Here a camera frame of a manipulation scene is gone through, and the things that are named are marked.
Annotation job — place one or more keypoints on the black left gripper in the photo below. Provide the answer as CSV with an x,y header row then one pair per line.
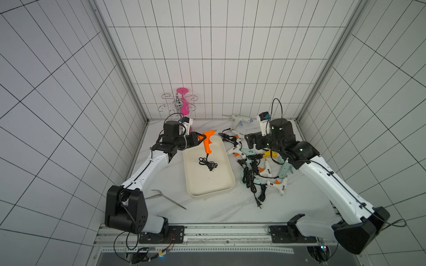
x,y
194,141

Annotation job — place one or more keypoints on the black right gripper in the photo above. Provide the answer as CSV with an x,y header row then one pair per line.
x,y
253,141

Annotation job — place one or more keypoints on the yellow glue gun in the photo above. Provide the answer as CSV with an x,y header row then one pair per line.
x,y
269,153

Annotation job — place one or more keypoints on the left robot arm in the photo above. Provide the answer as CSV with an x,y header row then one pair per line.
x,y
126,208

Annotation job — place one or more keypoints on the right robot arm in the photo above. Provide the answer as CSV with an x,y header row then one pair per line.
x,y
357,223

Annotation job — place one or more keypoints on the mint green glue gun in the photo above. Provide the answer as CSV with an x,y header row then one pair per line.
x,y
250,154

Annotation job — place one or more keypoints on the white glue gun blue trigger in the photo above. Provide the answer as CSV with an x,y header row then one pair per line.
x,y
238,120

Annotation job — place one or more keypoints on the cream plastic storage tray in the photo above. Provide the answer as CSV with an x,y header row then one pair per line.
x,y
200,180

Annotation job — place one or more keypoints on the white glue gun orange trigger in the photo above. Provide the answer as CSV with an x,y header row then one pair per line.
x,y
279,184

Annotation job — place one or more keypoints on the chrome cup holder stand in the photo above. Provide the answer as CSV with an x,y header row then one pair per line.
x,y
174,106

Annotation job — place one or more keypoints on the metal tongs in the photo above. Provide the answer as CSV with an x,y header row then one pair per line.
x,y
160,194

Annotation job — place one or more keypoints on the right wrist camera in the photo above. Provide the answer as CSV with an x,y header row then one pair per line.
x,y
264,121

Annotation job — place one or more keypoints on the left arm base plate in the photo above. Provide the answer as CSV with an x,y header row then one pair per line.
x,y
171,234

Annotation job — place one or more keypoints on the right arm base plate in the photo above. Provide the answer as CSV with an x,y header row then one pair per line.
x,y
289,234

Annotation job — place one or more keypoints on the aluminium mounting rail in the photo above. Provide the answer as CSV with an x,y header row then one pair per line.
x,y
207,237

